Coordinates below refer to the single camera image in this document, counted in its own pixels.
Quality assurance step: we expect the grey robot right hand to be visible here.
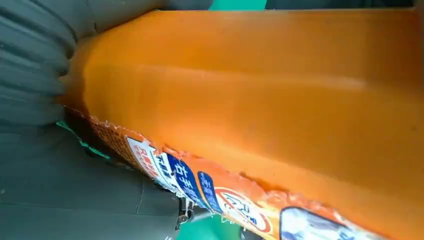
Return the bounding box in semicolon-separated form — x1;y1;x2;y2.
0;121;208;240

